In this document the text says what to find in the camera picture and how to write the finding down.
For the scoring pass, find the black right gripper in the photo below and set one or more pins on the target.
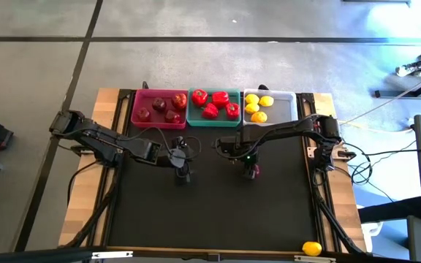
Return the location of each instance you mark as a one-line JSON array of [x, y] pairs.
[[238, 148]]

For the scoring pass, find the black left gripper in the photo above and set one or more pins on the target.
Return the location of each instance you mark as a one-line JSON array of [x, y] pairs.
[[175, 157]]

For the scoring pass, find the yellow lemon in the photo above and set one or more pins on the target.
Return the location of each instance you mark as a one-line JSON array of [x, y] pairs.
[[251, 98], [251, 108], [266, 101], [311, 248], [258, 117]]

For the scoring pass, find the red bell pepper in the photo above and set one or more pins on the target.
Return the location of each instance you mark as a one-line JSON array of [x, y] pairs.
[[232, 110], [210, 111], [199, 97], [220, 99]]

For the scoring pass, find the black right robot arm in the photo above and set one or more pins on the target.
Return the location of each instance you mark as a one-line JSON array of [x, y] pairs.
[[298, 126]]

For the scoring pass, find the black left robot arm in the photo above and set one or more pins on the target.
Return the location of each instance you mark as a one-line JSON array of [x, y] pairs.
[[101, 139]]

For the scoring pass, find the teal plastic basket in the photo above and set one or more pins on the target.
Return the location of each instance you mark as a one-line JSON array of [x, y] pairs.
[[196, 118]]

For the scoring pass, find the white plastic basket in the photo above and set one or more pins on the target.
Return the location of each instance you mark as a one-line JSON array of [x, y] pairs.
[[283, 109]]

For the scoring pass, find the pink plastic basket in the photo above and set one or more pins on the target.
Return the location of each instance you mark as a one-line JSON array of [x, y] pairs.
[[139, 98]]

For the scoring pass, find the grey metal floor bar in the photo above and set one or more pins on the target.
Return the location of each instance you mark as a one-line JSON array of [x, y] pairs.
[[389, 94]]

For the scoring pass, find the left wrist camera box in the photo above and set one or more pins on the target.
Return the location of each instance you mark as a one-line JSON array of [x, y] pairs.
[[180, 141]]

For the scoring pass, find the white metal corner bracket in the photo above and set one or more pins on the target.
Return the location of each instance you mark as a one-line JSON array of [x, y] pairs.
[[310, 151]]

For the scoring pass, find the white metal frame bracket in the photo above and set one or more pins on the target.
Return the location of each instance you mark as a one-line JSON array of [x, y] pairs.
[[314, 259], [112, 255]]

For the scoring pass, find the black aluminium rig frame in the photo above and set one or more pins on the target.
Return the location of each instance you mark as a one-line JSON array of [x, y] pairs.
[[31, 257]]

